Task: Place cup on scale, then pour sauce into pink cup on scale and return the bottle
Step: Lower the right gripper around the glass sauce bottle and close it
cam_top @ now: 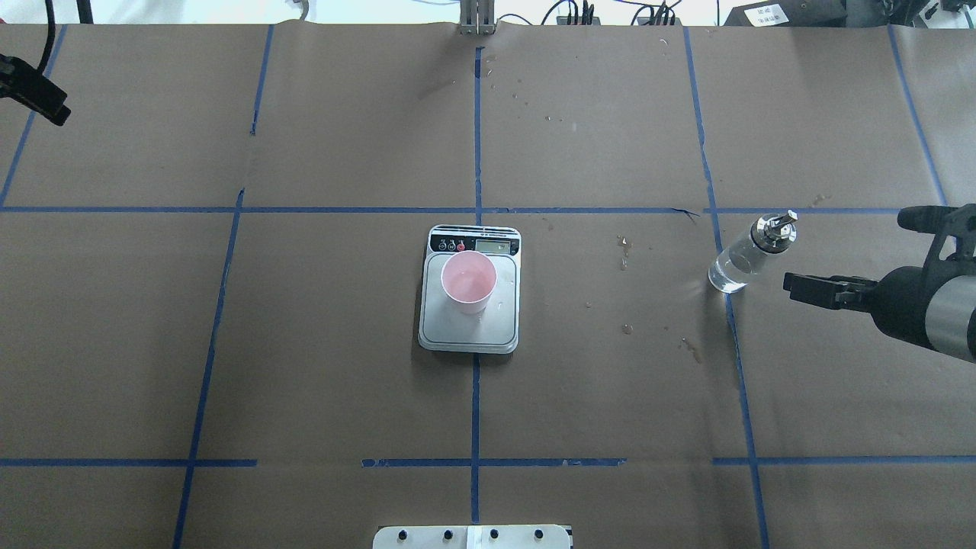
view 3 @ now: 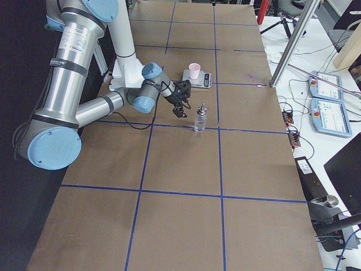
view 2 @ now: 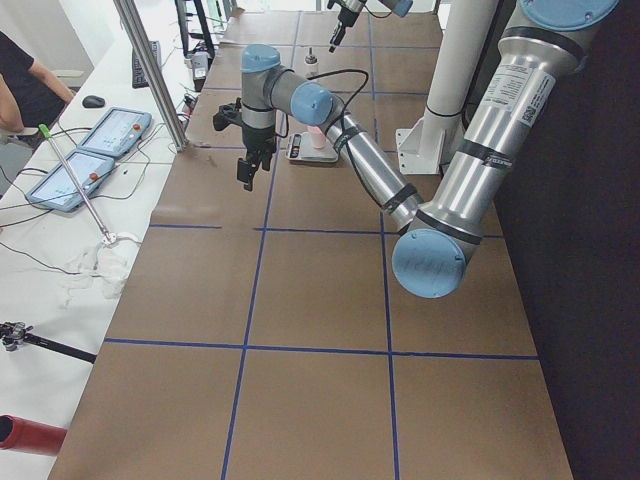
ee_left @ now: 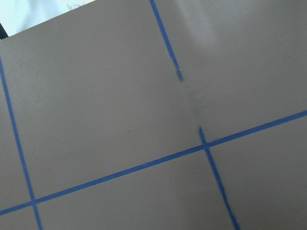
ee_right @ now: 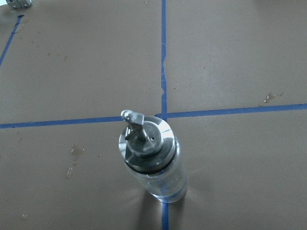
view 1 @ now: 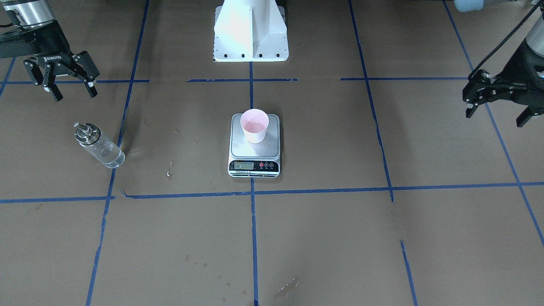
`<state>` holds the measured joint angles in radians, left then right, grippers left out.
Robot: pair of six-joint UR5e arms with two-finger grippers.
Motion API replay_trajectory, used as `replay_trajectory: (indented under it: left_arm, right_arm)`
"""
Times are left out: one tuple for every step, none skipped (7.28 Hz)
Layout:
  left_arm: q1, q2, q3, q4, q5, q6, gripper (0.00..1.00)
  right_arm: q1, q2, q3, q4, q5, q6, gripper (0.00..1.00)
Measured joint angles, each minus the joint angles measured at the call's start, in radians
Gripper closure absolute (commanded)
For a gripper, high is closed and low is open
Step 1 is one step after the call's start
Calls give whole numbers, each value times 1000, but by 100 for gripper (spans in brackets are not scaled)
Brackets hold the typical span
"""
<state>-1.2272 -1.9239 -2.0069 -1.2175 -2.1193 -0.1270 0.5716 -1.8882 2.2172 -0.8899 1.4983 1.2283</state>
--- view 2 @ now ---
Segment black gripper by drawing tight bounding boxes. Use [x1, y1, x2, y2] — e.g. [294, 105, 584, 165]
[236, 124, 276, 192]
[329, 0, 363, 53]

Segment pink plastic cup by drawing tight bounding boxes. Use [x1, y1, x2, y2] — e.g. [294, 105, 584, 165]
[307, 126, 326, 149]

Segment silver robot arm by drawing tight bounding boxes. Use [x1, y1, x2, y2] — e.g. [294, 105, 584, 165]
[327, 0, 413, 53]
[214, 1, 615, 298]

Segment silver digital kitchen scale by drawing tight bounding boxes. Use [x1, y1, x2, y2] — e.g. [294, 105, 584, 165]
[286, 132, 338, 164]

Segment black box with label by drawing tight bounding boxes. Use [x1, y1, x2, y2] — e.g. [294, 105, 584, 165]
[190, 51, 210, 92]

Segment black keyboard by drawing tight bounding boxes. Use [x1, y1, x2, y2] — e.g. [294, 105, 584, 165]
[130, 40, 162, 91]

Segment far blue teach pendant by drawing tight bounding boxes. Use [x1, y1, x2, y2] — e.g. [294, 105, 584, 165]
[77, 107, 152, 159]

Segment blue teach pendant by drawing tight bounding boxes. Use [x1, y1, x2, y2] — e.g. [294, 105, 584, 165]
[25, 150, 115, 212]
[77, 107, 152, 159]

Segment metal rod green tip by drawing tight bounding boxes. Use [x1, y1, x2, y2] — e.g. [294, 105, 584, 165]
[38, 124, 116, 245]

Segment black computer mouse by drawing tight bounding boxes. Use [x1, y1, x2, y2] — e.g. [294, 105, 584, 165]
[82, 95, 106, 109]

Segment crumpled white cloth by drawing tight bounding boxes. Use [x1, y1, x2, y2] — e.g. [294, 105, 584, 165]
[59, 232, 142, 309]

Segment near blue teach pendant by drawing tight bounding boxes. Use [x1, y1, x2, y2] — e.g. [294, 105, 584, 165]
[25, 150, 115, 212]

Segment person in black shirt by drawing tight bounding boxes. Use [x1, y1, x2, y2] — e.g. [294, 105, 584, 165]
[1, 32, 75, 133]

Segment black tripod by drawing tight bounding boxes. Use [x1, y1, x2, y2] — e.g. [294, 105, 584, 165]
[1, 322, 97, 364]

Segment red cylinder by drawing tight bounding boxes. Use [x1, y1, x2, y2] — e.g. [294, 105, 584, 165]
[1, 415, 67, 456]

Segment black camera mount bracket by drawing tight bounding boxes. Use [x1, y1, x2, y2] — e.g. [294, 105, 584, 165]
[212, 97, 243, 132]

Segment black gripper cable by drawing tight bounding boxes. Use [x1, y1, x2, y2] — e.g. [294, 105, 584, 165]
[274, 69, 416, 201]

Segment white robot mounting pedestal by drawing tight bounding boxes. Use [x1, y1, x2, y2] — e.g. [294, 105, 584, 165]
[396, 0, 499, 174]

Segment aluminium frame post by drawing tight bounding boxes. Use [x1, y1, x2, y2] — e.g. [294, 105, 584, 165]
[113, 0, 188, 152]

